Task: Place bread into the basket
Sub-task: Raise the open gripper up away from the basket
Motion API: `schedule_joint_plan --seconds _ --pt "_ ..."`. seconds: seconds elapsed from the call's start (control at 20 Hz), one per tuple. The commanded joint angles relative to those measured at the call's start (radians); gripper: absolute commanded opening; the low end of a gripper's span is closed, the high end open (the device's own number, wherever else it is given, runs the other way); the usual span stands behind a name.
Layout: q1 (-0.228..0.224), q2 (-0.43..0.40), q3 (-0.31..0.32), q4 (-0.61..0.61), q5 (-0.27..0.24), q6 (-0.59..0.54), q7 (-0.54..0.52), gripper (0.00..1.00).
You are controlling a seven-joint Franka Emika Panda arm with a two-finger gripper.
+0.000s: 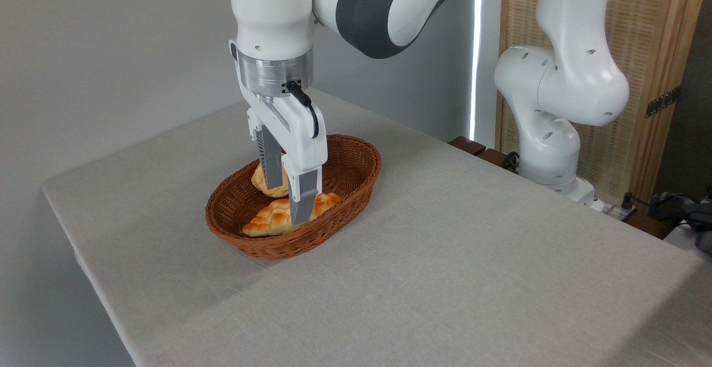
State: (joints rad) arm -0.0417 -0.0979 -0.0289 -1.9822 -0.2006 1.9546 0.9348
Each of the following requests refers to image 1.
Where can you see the grey tablecloth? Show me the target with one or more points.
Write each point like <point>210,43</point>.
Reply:
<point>500,300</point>

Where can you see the brown wicker oval basket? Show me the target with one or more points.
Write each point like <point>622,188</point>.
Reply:
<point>261,247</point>

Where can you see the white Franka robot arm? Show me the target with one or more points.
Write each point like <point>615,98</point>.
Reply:
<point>578,78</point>

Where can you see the dark metal screen hinge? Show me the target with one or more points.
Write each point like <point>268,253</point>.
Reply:
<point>662,103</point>

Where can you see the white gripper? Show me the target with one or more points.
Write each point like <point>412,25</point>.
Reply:
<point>300,139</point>

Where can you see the white power strip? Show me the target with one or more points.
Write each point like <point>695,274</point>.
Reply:
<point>609,210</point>

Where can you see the dark grey bundled device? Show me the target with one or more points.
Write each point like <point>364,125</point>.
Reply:
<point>698,225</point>

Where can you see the wooden bamboo folding screen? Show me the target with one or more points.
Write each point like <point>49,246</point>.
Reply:
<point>645,33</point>

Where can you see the dark brown wooden block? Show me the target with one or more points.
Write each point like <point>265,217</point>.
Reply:
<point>492,158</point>
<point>466,145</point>

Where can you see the golden braided bread loaf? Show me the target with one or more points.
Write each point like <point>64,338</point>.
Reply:
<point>267,219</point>

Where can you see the orange round bread roll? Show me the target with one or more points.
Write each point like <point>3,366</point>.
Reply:
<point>257,179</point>

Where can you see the black power plug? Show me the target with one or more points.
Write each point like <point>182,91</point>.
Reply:
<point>628,201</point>

